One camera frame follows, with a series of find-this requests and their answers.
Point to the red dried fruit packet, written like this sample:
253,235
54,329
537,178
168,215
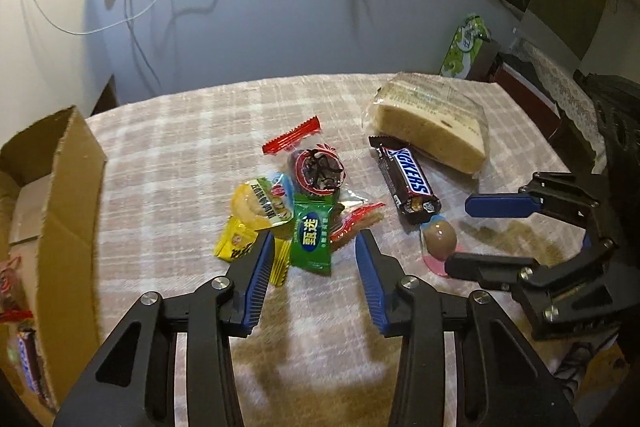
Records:
317,172

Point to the yellow candy packet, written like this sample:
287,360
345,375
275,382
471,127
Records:
280,264
235,242

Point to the egg-shaped chocolate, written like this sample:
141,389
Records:
439,237

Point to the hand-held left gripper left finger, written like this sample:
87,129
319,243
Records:
255,282

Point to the small dark chocolate bar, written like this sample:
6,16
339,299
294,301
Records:
32,362

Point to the white and yellow snack packet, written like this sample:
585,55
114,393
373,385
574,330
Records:
265,202

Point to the bagged sliced bread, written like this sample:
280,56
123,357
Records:
425,122

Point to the red cardboard box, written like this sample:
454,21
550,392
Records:
525,92

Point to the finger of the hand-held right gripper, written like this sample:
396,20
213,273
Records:
480,269
500,205

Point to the small red candy packet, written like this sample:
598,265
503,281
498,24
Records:
350,224

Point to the green gift bag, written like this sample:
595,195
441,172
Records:
462,52

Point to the brown chocolate bar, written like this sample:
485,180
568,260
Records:
407,179

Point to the red and white snack packet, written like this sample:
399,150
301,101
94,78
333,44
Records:
12,287

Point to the lace tablecloth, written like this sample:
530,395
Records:
560,82

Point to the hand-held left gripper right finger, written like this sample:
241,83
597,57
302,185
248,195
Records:
372,282

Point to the green blue-label candy packet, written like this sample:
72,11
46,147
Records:
310,237

